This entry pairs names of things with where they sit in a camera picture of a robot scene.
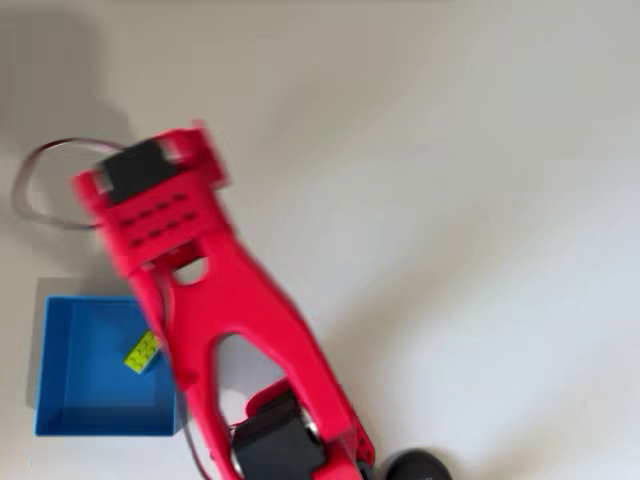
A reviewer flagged green lego brick stack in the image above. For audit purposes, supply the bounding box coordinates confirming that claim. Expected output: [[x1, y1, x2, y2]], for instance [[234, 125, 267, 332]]
[[123, 328, 163, 374]]

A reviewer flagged black gooseneck camera stand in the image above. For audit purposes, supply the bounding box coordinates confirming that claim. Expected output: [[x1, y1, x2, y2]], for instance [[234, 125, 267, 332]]
[[381, 447, 454, 480]]

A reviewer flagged blue plastic bin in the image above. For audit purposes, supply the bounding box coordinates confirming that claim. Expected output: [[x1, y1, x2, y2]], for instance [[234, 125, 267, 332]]
[[32, 294, 188, 439]]

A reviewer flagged red white servo wire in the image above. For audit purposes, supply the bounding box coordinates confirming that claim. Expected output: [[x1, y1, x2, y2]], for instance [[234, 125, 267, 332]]
[[12, 136, 127, 230]]

